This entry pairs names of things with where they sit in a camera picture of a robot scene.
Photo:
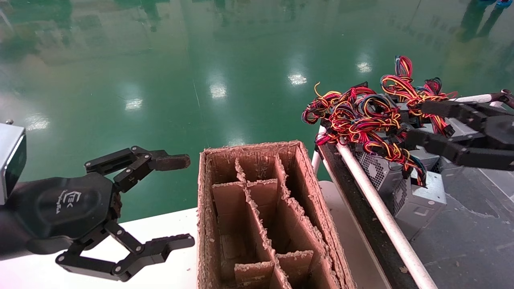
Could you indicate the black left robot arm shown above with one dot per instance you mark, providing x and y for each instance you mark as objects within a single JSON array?
[{"x": 10, "y": 237}]

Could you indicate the long white cart rail pipe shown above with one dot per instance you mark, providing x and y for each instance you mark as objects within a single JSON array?
[{"x": 381, "y": 212}]

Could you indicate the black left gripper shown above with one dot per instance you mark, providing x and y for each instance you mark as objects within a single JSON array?
[{"x": 60, "y": 204}]

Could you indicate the left gripper finger dusty pad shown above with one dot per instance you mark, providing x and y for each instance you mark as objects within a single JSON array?
[{"x": 170, "y": 161}]

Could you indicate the black pipe connector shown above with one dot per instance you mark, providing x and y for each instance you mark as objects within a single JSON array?
[{"x": 506, "y": 97}]

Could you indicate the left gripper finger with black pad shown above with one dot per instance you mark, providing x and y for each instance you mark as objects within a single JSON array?
[{"x": 172, "y": 242}]

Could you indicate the short white cart leg pipe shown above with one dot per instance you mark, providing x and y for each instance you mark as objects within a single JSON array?
[{"x": 316, "y": 162}]

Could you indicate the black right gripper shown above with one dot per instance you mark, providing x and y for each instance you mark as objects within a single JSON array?
[{"x": 502, "y": 132}]

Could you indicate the brown cardboard box with dividers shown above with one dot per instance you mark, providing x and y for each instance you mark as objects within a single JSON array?
[{"x": 313, "y": 216}]

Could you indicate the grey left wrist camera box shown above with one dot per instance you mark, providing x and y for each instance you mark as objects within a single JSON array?
[{"x": 10, "y": 160}]

